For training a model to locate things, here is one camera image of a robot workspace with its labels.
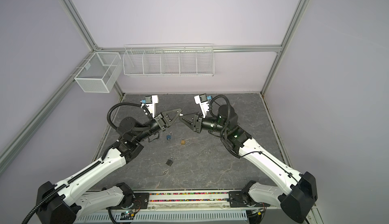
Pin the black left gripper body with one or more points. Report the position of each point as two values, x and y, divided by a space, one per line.
160 121

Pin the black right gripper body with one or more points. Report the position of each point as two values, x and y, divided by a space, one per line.
199 125

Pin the blue padlock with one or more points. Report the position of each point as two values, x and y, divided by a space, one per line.
169 137

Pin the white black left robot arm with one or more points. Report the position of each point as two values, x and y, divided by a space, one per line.
50 206

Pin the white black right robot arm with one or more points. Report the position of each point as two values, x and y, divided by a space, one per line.
222 122

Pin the dark grey padlock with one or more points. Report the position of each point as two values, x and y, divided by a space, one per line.
170 161

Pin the white mesh box basket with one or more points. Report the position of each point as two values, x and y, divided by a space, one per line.
100 72

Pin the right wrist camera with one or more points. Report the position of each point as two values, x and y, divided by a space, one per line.
203 101

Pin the white wire wall basket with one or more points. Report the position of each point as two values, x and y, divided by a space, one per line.
191 59

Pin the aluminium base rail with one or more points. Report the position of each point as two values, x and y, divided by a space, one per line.
194 198

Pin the white vented cable duct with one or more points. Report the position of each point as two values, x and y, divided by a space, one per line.
181 216

